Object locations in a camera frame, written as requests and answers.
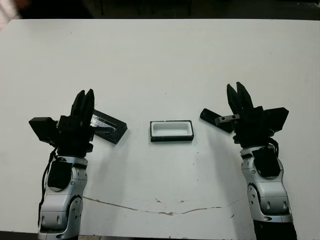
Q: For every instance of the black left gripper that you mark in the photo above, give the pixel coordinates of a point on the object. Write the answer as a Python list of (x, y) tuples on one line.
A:
[(75, 140)]

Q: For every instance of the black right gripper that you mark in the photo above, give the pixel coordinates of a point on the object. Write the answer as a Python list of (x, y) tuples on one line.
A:
[(252, 127)]

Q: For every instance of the slim black handheld camera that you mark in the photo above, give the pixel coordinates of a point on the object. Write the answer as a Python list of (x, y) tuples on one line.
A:
[(208, 115)]

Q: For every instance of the black box lid with window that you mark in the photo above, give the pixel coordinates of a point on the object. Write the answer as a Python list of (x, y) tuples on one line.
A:
[(117, 133)]

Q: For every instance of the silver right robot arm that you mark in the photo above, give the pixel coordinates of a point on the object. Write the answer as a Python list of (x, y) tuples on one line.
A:
[(270, 190)]

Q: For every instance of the black box base white insert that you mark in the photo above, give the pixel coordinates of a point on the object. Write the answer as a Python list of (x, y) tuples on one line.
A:
[(172, 138)]

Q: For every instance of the person in pale pink clothing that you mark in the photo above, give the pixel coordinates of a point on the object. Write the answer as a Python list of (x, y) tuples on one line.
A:
[(8, 15)]

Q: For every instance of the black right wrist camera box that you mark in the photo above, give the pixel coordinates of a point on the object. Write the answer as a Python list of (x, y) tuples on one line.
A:
[(277, 117)]

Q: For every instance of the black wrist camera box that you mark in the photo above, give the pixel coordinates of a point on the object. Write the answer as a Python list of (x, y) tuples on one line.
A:
[(277, 117), (42, 128)]

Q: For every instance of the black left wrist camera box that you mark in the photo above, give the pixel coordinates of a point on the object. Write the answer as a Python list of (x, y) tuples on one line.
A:
[(42, 128)]

